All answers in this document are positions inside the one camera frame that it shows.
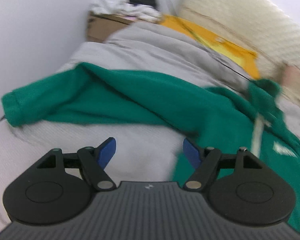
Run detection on yellow pillow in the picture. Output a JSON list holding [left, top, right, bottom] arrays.
[[160, 14, 261, 79]]

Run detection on pile of clothes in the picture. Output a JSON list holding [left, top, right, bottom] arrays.
[[90, 0, 162, 23]]

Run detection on plaid pillow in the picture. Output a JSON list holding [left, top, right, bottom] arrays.
[[277, 63, 300, 116]]

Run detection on cardboard box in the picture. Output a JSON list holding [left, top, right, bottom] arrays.
[[86, 12, 136, 43]]

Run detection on cream quilted headboard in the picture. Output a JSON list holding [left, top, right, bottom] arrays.
[[179, 0, 300, 79]]

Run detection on grey bed sheet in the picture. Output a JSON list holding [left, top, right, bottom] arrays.
[[0, 23, 300, 232]]

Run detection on black cable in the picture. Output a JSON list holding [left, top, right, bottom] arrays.
[[214, 60, 253, 82]]

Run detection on green and white hoodie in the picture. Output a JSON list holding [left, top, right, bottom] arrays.
[[1, 62, 300, 230]]

